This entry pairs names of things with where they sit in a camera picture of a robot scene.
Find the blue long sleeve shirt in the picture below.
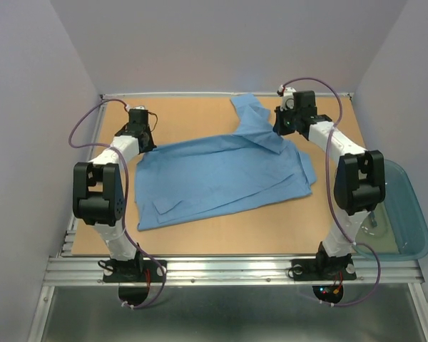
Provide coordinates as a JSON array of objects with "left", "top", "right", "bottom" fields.
[{"left": 135, "top": 93, "right": 317, "bottom": 231}]

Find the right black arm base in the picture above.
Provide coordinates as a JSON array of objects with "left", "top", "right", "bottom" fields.
[{"left": 287, "top": 255, "right": 357, "bottom": 304}]

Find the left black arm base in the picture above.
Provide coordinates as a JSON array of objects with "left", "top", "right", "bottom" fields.
[{"left": 97, "top": 259, "right": 167, "bottom": 310}]

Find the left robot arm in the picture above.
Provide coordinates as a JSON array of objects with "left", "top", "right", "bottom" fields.
[{"left": 72, "top": 106, "right": 156, "bottom": 282}]

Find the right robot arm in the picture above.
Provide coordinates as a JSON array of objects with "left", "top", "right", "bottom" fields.
[{"left": 273, "top": 87, "right": 386, "bottom": 281}]

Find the translucent teal plastic bin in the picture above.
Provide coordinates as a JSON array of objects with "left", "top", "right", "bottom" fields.
[{"left": 356, "top": 160, "right": 428, "bottom": 261}]

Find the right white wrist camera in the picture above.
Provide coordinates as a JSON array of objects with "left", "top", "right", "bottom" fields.
[{"left": 277, "top": 85, "right": 296, "bottom": 110}]

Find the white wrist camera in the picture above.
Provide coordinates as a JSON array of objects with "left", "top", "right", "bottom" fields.
[
  {"left": 125, "top": 105, "right": 146, "bottom": 112},
  {"left": 277, "top": 85, "right": 296, "bottom": 110}
]

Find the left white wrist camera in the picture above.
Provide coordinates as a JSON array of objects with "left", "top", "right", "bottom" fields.
[{"left": 125, "top": 105, "right": 146, "bottom": 112}]

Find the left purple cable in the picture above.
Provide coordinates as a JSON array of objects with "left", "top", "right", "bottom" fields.
[{"left": 68, "top": 98, "right": 168, "bottom": 311}]

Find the aluminium mounting rail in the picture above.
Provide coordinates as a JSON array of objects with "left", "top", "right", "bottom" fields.
[{"left": 29, "top": 256, "right": 427, "bottom": 341}]

